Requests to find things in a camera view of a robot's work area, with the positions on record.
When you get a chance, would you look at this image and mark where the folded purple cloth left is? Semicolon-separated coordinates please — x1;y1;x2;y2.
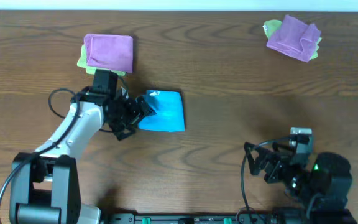
83;34;134;73

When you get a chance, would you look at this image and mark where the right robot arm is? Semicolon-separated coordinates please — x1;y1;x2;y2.
242;141;356;224

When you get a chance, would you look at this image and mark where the purple cloth right pile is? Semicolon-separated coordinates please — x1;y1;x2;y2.
266;15;322;62

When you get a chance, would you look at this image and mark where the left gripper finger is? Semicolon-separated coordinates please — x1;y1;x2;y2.
135;95;157;120
116;119;141;141

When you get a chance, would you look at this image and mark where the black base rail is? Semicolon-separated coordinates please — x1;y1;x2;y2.
100;210;357;224

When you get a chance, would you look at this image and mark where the folded green cloth left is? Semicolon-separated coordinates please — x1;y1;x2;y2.
76;43;133;76

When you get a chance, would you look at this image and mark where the green cloth right pile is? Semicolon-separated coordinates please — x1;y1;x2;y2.
262;19;282;39

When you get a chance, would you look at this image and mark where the blue cloth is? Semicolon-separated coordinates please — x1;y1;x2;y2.
139;90;185;132

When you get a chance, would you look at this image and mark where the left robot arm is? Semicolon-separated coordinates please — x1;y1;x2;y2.
3;70;155;224

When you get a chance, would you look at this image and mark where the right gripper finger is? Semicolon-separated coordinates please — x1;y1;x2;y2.
244;142;268;176
264;161;282;184

